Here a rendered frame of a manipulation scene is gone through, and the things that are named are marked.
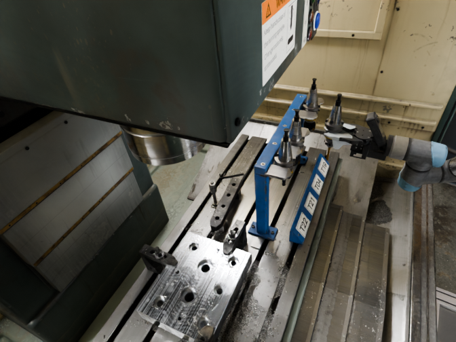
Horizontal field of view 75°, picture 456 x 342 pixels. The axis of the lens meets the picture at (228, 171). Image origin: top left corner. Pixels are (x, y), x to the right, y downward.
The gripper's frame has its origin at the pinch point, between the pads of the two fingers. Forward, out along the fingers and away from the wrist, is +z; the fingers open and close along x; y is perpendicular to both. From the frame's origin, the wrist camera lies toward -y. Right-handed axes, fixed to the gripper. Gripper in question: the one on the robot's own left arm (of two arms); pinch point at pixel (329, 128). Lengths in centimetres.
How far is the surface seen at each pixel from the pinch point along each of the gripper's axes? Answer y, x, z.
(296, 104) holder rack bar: -2.6, 7.7, 14.0
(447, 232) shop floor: 116, 81, -82
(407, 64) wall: -7, 46, -21
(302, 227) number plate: 26.3, -24.5, 0.3
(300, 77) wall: 4, 47, 22
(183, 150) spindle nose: -28, -59, 18
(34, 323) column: 36, -87, 69
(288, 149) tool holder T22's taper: -6.4, -24.7, 7.9
